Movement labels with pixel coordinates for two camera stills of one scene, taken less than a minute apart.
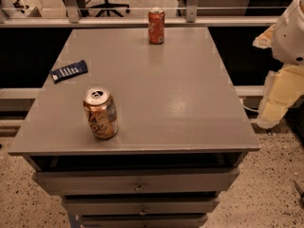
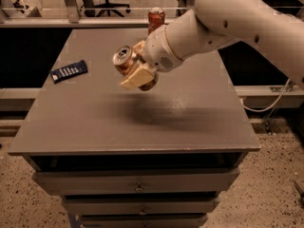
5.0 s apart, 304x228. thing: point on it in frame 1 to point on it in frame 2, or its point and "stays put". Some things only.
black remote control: x=68 y=71 stays put
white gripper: x=291 y=42 to x=158 y=51
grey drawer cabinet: x=182 y=135 stays put
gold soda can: x=102 y=112 to x=126 y=62
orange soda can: x=156 y=19 stays put
